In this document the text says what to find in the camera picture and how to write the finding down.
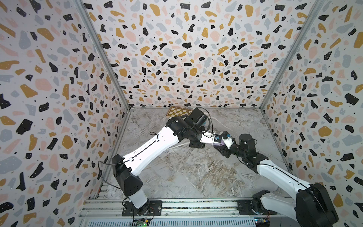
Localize purple power strip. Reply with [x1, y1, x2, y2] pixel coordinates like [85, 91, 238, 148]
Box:
[213, 139, 225, 147]

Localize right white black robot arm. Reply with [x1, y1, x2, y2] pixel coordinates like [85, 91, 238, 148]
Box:
[212, 131, 339, 227]

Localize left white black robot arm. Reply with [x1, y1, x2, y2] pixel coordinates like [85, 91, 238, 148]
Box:
[109, 108, 221, 215]

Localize wooden chess board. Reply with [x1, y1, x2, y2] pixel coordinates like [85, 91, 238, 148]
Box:
[166, 106, 193, 118]

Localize green circuit board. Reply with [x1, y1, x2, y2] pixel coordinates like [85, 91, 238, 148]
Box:
[131, 219, 150, 227]

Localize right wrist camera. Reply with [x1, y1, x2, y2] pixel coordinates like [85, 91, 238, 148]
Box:
[221, 131, 235, 149]

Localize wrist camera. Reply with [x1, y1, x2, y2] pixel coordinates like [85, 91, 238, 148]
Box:
[221, 131, 235, 149]
[200, 134, 222, 144]

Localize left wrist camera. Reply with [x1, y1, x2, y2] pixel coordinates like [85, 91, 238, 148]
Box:
[200, 134, 222, 144]

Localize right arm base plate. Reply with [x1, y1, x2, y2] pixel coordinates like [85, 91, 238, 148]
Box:
[236, 190, 277, 215]

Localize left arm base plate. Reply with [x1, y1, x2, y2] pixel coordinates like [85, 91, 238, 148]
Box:
[122, 200, 163, 217]

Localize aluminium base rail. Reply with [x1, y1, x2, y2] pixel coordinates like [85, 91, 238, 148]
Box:
[79, 198, 299, 227]

